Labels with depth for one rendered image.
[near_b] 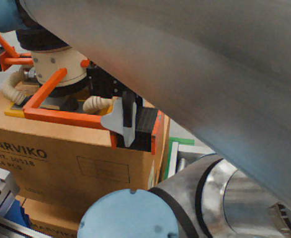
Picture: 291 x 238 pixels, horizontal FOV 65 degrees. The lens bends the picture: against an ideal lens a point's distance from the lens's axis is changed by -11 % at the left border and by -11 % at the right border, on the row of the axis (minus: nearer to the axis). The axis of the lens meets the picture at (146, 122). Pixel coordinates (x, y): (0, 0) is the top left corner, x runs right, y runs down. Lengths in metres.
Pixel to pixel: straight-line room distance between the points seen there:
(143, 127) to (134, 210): 0.20
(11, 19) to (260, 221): 0.27
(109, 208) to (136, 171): 0.40
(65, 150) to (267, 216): 0.58
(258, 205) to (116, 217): 0.15
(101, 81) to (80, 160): 0.36
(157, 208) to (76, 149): 0.44
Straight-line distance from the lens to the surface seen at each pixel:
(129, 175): 0.71
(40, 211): 1.23
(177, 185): 0.34
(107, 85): 0.42
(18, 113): 0.81
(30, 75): 0.87
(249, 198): 0.26
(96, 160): 0.70
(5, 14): 0.20
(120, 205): 0.30
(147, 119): 0.47
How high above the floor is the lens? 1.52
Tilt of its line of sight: 39 degrees down
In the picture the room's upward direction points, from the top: straight up
